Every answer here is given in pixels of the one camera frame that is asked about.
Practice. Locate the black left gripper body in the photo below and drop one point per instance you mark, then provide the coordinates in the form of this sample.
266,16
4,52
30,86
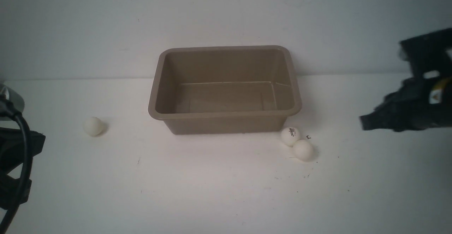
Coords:
11,156

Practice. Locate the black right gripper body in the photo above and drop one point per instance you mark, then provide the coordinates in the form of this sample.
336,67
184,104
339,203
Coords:
423,100

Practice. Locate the plain white ball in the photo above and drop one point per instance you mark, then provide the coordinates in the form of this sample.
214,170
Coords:
303,150

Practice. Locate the white ball with logo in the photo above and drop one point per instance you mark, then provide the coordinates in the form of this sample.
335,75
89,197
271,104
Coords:
290,135

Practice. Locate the tan plastic bin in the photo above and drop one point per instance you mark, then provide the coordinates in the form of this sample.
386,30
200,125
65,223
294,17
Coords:
224,90

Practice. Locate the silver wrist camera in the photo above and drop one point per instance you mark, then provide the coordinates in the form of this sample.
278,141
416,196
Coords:
12,96

